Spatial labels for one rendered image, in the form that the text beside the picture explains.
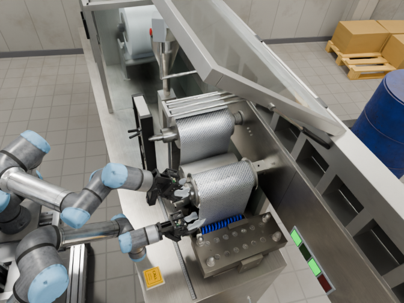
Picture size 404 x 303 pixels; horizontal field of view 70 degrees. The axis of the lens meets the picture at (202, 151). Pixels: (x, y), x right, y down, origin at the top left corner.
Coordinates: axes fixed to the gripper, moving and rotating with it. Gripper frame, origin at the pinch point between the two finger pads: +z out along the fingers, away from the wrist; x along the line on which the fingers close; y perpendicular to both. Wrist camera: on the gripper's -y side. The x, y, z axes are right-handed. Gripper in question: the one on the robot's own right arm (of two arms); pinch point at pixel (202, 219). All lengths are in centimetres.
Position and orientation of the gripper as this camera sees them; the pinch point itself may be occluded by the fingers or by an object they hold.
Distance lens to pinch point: 129.9
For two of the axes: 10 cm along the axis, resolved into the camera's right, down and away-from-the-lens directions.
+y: 0.6, -6.5, -7.6
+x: -3.7, -7.2, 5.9
